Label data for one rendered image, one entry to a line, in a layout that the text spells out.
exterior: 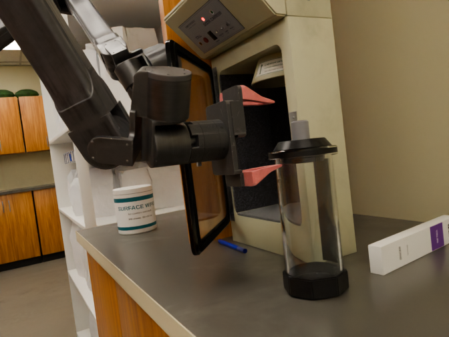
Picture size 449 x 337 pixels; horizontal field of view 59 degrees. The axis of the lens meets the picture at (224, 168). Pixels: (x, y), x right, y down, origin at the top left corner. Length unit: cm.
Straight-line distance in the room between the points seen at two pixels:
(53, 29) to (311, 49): 48
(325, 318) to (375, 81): 77
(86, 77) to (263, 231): 56
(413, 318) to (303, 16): 55
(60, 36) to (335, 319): 49
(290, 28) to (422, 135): 49
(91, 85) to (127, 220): 87
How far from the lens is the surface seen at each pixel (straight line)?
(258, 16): 81
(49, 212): 564
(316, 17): 84
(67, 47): 51
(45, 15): 51
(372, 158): 122
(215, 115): 57
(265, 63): 89
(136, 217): 133
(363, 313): 60
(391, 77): 117
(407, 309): 61
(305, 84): 78
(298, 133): 63
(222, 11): 86
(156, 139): 50
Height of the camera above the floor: 118
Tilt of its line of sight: 3 degrees down
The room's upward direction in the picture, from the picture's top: 7 degrees counter-clockwise
